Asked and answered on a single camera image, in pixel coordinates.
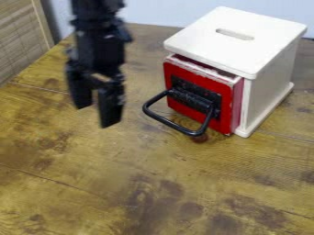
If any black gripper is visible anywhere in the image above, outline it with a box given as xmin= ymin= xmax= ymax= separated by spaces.
xmin=65 ymin=21 xmax=132 ymax=128

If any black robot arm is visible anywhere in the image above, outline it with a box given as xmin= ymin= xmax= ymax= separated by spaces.
xmin=65 ymin=0 xmax=132 ymax=128

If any red drawer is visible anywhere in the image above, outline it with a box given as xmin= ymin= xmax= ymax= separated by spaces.
xmin=162 ymin=54 xmax=244 ymax=135

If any white wooden box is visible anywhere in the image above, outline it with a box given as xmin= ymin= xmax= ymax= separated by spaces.
xmin=162 ymin=6 xmax=305 ymax=138

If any black metal drawer handle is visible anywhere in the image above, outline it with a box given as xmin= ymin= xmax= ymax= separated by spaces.
xmin=141 ymin=87 xmax=220 ymax=137

